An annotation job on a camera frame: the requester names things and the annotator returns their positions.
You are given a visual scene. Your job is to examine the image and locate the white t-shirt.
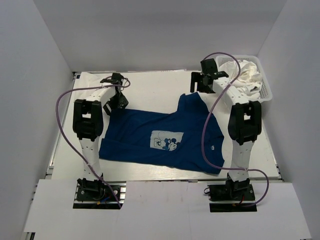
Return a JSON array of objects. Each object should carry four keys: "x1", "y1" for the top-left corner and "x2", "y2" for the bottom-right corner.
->
[
  {"x1": 73, "y1": 72, "x2": 110, "y2": 89},
  {"x1": 219, "y1": 60, "x2": 263, "y2": 101}
]

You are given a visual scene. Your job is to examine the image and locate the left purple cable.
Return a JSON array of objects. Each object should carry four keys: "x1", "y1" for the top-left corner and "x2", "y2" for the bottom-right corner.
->
[{"x1": 55, "y1": 77, "x2": 132, "y2": 210}]

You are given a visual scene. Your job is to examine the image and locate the purple cable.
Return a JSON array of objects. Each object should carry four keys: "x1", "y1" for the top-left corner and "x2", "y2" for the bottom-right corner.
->
[
  {"x1": 201, "y1": 51, "x2": 271, "y2": 207},
  {"x1": 55, "y1": 77, "x2": 132, "y2": 210}
]

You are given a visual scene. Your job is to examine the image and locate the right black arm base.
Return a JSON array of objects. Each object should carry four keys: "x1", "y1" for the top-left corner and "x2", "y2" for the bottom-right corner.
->
[{"x1": 203, "y1": 184, "x2": 257, "y2": 213}]

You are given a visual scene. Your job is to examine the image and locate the white plastic basket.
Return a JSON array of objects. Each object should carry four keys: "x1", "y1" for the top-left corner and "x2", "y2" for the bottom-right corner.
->
[{"x1": 215, "y1": 55, "x2": 273, "y2": 103}]

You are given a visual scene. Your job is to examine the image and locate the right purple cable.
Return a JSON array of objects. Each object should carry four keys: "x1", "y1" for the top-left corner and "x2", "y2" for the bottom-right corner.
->
[{"x1": 201, "y1": 51, "x2": 271, "y2": 207}]

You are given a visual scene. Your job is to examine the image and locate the folded white t-shirt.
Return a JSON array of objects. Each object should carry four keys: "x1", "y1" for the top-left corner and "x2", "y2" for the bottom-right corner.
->
[{"x1": 73, "y1": 72, "x2": 110, "y2": 89}]

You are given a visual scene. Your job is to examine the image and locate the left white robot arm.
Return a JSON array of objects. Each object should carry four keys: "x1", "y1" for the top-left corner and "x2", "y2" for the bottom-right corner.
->
[{"x1": 72, "y1": 73, "x2": 129, "y2": 181}]

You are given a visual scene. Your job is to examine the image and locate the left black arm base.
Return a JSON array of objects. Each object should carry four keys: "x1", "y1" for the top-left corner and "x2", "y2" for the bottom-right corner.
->
[{"x1": 72, "y1": 184, "x2": 126, "y2": 210}]

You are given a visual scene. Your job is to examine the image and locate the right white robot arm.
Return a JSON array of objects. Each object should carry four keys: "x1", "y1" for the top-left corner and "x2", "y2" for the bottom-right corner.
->
[{"x1": 190, "y1": 57, "x2": 262, "y2": 200}]

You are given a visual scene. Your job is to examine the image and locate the blue t-shirt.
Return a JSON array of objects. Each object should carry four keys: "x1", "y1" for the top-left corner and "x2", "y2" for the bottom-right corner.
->
[{"x1": 99, "y1": 92, "x2": 225, "y2": 175}]

